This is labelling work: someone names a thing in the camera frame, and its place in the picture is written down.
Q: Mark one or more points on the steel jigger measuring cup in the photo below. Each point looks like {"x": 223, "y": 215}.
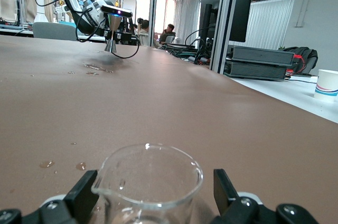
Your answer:
{"x": 114, "y": 23}

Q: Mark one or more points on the grey office chair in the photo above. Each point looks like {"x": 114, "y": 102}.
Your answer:
{"x": 52, "y": 31}

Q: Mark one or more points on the black computer monitor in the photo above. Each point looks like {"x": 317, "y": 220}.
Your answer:
{"x": 237, "y": 4}

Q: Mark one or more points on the flat grey device box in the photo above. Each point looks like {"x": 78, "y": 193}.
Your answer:
{"x": 256, "y": 72}
{"x": 261, "y": 55}

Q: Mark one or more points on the large liquid spill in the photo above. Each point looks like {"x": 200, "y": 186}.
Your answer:
{"x": 95, "y": 66}

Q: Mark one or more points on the aluminium frame post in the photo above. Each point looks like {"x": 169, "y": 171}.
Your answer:
{"x": 224, "y": 23}
{"x": 153, "y": 10}

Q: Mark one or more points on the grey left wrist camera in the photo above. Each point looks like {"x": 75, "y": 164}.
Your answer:
{"x": 116, "y": 11}

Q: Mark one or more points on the brown table mat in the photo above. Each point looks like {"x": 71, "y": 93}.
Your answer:
{"x": 158, "y": 107}

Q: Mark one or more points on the white curtain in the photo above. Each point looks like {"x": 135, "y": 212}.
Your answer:
{"x": 272, "y": 23}

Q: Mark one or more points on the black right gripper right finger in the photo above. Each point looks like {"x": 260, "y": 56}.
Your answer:
{"x": 229, "y": 203}

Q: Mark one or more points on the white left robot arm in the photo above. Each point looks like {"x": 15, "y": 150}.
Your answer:
{"x": 87, "y": 19}

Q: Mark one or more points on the seated person dark jacket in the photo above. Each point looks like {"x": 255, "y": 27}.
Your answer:
{"x": 167, "y": 33}

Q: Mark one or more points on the striped white paper cup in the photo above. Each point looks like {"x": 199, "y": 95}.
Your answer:
{"x": 327, "y": 84}

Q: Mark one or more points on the clear glass beaker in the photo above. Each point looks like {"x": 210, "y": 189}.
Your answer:
{"x": 148, "y": 181}

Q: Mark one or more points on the black backpack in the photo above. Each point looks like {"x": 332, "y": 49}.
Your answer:
{"x": 309, "y": 57}

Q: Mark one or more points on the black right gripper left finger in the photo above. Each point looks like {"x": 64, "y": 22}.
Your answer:
{"x": 76, "y": 203}

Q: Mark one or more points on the seated person light shirt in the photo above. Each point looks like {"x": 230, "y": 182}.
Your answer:
{"x": 144, "y": 33}

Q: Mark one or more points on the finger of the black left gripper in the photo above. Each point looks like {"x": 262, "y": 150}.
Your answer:
{"x": 107, "y": 33}
{"x": 126, "y": 39}

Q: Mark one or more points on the small liquid spill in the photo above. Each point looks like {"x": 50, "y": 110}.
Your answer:
{"x": 92, "y": 74}

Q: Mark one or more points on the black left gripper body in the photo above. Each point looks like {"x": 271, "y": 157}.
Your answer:
{"x": 123, "y": 24}

